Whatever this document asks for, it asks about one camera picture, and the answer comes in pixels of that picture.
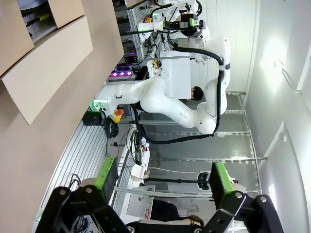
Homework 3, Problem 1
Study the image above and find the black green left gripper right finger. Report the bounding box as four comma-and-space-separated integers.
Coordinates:
203, 161, 284, 233

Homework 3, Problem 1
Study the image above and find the aluminium slotted bench surface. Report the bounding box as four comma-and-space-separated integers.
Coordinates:
38, 118, 137, 219

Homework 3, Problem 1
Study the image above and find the person in black top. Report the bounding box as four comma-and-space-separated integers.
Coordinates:
148, 198, 205, 228

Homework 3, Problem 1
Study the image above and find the black cylindrical container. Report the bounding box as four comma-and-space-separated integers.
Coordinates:
82, 110, 107, 127

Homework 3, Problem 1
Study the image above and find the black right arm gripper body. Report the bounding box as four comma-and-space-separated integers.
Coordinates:
169, 19, 191, 31

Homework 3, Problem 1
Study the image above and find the grey equipment rack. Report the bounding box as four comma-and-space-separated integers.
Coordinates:
114, 0, 157, 64

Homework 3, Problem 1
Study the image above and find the black corrugated cable hose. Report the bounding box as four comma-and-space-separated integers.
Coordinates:
132, 46, 231, 146

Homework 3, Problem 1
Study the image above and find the black power strip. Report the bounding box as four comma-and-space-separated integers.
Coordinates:
135, 135, 150, 166

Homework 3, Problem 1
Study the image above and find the computer with pink lights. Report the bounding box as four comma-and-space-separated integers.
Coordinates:
108, 62, 137, 82

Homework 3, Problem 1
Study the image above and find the yellow red emergency stop button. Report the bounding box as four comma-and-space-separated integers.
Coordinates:
110, 108, 125, 123

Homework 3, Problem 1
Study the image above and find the black tripod pole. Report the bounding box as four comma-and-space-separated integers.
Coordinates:
145, 171, 212, 192

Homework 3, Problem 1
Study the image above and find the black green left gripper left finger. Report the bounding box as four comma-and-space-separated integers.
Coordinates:
35, 156, 131, 233

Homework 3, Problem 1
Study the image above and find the large brown cardboard box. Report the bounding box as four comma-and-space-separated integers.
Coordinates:
0, 0, 94, 126

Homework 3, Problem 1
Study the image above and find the background person black hair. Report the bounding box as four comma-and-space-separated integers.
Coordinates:
190, 86, 205, 101

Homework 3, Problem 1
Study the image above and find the metal framed glass partition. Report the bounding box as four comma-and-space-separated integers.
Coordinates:
145, 91, 268, 196

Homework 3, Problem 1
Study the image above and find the grey box with red label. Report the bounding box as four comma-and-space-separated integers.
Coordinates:
126, 185, 156, 220

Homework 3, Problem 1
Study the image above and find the black cable bundle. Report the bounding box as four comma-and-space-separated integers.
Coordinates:
104, 116, 120, 139

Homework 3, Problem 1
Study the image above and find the white cabinet box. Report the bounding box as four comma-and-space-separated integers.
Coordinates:
147, 57, 193, 100

